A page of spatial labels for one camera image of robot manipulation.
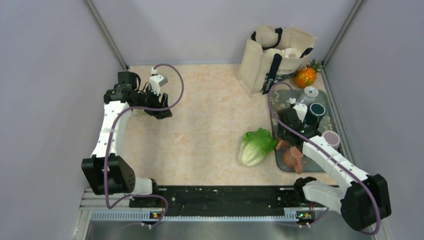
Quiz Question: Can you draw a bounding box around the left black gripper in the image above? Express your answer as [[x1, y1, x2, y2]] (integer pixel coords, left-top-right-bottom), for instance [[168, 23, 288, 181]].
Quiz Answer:
[[133, 84, 172, 119]]

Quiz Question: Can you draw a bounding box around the toy pineapple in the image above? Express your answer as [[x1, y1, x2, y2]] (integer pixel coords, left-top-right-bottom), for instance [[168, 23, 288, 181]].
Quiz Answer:
[[294, 58, 323, 89]]

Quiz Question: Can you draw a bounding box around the pink mug small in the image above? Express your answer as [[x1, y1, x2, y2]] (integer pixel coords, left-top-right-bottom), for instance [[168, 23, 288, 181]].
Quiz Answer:
[[275, 139, 290, 151]]

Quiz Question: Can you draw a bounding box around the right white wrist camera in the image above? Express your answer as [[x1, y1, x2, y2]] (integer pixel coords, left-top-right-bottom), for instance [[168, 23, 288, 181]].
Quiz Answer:
[[289, 97, 308, 123]]

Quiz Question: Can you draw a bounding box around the light green mug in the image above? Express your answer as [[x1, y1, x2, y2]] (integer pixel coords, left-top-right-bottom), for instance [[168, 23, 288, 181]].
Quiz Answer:
[[131, 109, 147, 117]]

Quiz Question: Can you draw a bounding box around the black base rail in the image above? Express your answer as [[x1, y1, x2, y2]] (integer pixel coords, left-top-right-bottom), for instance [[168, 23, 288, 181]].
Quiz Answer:
[[129, 185, 322, 217]]

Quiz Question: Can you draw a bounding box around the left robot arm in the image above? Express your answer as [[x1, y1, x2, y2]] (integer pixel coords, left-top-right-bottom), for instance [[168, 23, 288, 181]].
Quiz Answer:
[[81, 70, 172, 207]]

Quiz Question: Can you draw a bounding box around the white grey mug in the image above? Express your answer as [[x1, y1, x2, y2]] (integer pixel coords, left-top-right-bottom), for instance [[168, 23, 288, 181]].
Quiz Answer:
[[296, 86, 319, 106]]

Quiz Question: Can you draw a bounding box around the beige canvas tote bag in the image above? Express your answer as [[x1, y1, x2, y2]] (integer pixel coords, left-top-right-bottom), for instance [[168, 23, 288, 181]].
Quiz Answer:
[[237, 25, 318, 98]]

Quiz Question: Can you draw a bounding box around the mauve cup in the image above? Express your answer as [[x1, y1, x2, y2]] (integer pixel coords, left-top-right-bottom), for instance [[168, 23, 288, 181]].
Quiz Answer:
[[322, 130, 341, 149]]

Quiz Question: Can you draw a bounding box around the dark teal mug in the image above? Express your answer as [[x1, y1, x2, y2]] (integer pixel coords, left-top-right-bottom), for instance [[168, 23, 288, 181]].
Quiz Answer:
[[304, 102, 327, 128]]

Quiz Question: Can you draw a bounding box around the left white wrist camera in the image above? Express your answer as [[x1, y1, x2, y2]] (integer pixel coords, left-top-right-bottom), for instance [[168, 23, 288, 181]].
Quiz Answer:
[[148, 67, 168, 96]]

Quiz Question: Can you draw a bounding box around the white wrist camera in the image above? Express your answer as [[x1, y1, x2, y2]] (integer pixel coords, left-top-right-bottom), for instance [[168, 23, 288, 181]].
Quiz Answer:
[[289, 97, 308, 123], [148, 67, 168, 96]]

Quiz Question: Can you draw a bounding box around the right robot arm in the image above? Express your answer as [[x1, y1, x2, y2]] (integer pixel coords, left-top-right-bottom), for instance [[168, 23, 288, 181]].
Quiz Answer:
[[270, 107, 392, 235]]

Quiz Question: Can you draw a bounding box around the toy lettuce head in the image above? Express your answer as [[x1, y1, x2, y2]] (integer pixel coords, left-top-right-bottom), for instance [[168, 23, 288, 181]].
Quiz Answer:
[[238, 127, 278, 167]]

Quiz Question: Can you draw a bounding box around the pink mug large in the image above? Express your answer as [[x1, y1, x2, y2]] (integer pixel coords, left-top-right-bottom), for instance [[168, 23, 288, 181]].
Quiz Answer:
[[282, 146, 304, 174]]

